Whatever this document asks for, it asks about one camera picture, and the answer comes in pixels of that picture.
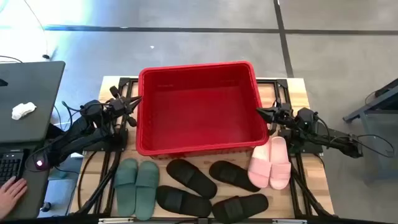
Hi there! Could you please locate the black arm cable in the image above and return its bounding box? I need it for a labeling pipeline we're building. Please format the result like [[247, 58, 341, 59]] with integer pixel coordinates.
[[354, 134, 396, 159]]

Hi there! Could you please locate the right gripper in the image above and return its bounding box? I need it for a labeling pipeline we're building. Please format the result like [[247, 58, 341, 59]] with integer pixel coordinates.
[[256, 106, 295, 126]]

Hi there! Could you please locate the black table edge rail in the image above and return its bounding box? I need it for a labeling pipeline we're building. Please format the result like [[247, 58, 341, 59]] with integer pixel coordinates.
[[71, 213, 343, 224]]

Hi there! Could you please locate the green slide sandal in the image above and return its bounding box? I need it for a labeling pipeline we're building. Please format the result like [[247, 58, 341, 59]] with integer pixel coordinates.
[[113, 157, 139, 217], [134, 160, 160, 221]]

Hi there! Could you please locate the pink slide sandal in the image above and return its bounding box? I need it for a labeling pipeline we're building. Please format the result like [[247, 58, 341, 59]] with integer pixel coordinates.
[[268, 136, 292, 190], [247, 142, 272, 189]]

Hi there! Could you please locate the black aluminium frame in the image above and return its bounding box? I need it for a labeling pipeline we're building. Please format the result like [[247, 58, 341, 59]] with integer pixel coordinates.
[[74, 77, 139, 217], [256, 77, 335, 218]]

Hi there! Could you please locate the black side desk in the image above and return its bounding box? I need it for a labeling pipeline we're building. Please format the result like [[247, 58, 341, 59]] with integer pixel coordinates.
[[0, 123, 68, 220]]

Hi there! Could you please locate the person's hand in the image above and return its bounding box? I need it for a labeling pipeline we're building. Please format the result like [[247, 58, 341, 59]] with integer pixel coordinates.
[[0, 175, 28, 220]]

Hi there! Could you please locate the black slide sandal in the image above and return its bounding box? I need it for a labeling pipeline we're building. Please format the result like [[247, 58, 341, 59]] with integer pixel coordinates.
[[165, 159, 218, 200], [208, 160, 262, 193], [211, 193, 269, 224], [155, 185, 213, 218]]

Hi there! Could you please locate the grey metal table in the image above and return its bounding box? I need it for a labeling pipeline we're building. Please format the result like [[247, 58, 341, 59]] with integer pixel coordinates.
[[343, 77, 398, 184]]

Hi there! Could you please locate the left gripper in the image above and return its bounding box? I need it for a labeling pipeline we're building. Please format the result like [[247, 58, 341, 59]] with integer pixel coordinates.
[[107, 94, 143, 116]]

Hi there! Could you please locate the red plastic bin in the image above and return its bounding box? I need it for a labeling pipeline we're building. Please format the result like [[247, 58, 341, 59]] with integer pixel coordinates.
[[136, 60, 270, 157]]

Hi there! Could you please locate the white crumpled tissue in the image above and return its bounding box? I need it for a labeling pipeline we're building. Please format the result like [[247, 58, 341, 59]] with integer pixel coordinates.
[[11, 101, 37, 121]]

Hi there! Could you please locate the thin cable with plug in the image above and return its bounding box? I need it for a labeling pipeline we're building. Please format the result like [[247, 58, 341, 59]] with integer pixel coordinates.
[[23, 0, 51, 60]]

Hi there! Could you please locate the black keyboard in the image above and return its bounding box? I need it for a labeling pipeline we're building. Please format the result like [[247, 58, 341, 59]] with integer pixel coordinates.
[[0, 148, 25, 187]]

